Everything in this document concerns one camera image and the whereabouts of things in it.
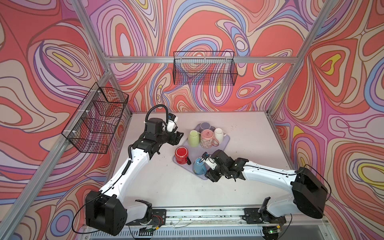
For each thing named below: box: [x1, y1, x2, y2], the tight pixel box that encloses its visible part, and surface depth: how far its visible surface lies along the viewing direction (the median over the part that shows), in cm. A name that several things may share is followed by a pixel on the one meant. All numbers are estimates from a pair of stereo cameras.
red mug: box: [175, 146, 192, 165], surface depth 90 cm
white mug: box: [213, 128, 227, 145], surface depth 98 cm
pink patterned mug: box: [200, 129, 220, 149], surface depth 95 cm
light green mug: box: [188, 130, 201, 148], surface depth 98 cm
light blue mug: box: [192, 157, 208, 176], surface depth 83 cm
